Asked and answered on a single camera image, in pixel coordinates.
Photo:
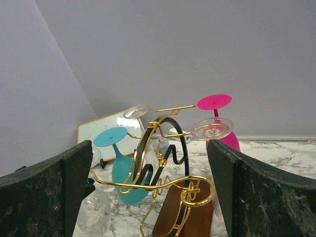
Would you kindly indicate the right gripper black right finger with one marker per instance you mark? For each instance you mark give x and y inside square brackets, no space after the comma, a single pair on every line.
[259,200]

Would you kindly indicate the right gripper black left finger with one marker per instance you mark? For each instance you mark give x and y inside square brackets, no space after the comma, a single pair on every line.
[43,200]

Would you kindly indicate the short clear glass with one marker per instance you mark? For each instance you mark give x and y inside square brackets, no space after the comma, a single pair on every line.
[94,216]

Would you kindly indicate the pink plastic wine glass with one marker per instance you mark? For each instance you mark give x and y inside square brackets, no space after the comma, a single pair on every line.
[215,102]

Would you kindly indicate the blue plastic wine glass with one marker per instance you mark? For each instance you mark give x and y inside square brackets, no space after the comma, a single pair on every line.
[122,164]

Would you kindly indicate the clear champagne flute glass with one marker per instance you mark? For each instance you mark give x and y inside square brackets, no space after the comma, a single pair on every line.
[136,112]

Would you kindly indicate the gold and black glass rack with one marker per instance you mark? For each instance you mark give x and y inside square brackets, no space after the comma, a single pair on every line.
[188,207]

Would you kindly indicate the small framed whiteboard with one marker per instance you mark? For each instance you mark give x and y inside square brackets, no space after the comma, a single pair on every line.
[89,131]

